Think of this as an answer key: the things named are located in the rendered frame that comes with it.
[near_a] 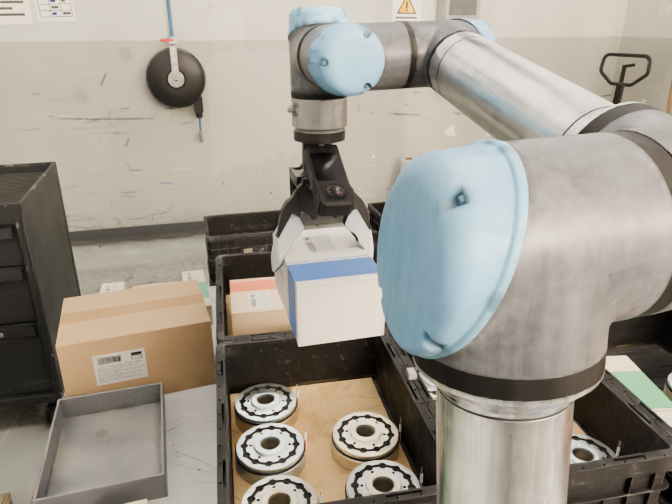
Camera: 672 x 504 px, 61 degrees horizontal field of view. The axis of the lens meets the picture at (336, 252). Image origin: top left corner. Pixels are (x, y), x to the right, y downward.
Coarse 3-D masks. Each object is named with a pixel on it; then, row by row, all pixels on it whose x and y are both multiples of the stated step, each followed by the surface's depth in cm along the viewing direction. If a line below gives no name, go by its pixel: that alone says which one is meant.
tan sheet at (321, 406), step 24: (312, 384) 104; (336, 384) 104; (360, 384) 104; (312, 408) 98; (336, 408) 98; (360, 408) 98; (384, 408) 98; (240, 432) 92; (312, 432) 92; (312, 456) 87; (240, 480) 82; (312, 480) 82; (336, 480) 82
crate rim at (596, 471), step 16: (400, 352) 96; (416, 384) 87; (608, 384) 87; (432, 400) 84; (624, 400) 84; (432, 416) 80; (640, 416) 80; (656, 432) 77; (576, 464) 72; (592, 464) 72; (608, 464) 72; (624, 464) 72; (640, 464) 72; (656, 464) 73; (576, 480) 71; (592, 480) 71; (608, 480) 72
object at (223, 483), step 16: (272, 336) 100; (288, 336) 100; (384, 336) 100; (224, 352) 96; (224, 368) 91; (400, 368) 91; (224, 384) 87; (224, 400) 84; (416, 400) 84; (224, 416) 80; (224, 432) 77; (432, 432) 77; (224, 448) 74; (224, 464) 73; (224, 480) 71; (224, 496) 67; (368, 496) 67; (384, 496) 67; (400, 496) 67; (416, 496) 67; (432, 496) 67
